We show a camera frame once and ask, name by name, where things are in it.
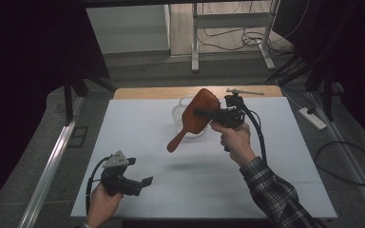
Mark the black curtain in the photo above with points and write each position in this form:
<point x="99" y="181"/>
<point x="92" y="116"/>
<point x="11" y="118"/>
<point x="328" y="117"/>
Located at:
<point x="22" y="79"/>
<point x="355" y="57"/>

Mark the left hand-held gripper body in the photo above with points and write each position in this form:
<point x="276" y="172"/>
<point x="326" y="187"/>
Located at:
<point x="120" y="183"/>

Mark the person's left hand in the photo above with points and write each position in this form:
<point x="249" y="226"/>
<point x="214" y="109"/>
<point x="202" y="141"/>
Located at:
<point x="103" y="205"/>

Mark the brown wooden hairbrush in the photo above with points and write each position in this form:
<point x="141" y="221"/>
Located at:
<point x="199" y="107"/>

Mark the white power strip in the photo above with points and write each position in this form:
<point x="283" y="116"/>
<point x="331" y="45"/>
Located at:
<point x="312" y="118"/>

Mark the clear glass container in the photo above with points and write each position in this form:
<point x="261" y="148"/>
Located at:
<point x="179" y="115"/>

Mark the person's right hand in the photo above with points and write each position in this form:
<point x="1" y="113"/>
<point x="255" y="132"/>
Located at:
<point x="236" y="141"/>

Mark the black square floor frame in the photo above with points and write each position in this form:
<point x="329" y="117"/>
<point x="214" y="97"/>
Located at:
<point x="78" y="136"/>

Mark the black tripod stand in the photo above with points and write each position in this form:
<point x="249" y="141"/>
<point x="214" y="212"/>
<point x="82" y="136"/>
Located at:
<point x="329" y="95"/>
<point x="68" y="98"/>

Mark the white metal stand frame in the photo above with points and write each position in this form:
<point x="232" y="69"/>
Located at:
<point x="195" y="47"/>

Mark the white cabinet panel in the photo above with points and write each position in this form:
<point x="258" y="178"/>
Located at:
<point x="126" y="30"/>

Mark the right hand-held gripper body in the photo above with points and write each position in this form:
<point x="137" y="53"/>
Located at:
<point x="231" y="117"/>

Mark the aluminium floor rail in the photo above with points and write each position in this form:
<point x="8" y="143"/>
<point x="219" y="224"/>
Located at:
<point x="52" y="167"/>
<point x="351" y="158"/>

